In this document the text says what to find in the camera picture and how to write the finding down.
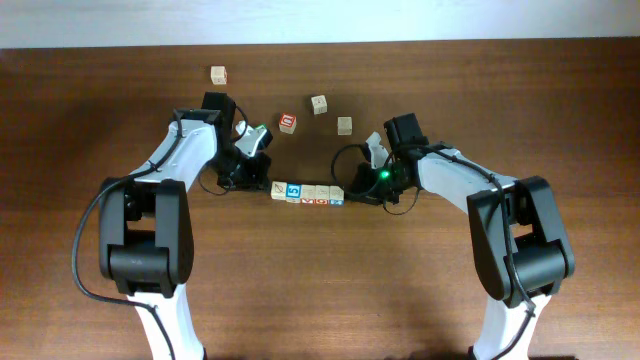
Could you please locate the plain wooden block row end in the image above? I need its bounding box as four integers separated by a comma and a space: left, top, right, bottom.
270, 181, 288, 201

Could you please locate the blue K wooden block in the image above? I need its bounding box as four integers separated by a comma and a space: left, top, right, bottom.
329, 186, 344, 206

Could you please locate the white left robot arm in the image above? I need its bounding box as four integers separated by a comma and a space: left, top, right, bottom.
98, 92, 272, 359

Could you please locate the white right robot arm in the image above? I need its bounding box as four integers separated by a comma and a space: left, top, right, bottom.
345, 113, 575, 359

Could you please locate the green R wooden block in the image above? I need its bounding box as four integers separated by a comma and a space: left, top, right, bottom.
311, 95, 328, 115

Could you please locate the plain wooden block far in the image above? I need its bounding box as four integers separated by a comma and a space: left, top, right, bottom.
210, 66, 228, 85

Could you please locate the red U wooden block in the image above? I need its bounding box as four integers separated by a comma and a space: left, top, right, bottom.
278, 113, 297, 134

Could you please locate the red I wooden block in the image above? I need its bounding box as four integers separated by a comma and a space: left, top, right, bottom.
315, 185, 330, 205

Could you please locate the ice cream wooden block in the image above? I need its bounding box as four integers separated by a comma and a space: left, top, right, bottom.
300, 184, 316, 204

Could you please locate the green N wooden block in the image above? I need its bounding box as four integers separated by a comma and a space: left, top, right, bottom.
337, 117, 353, 136

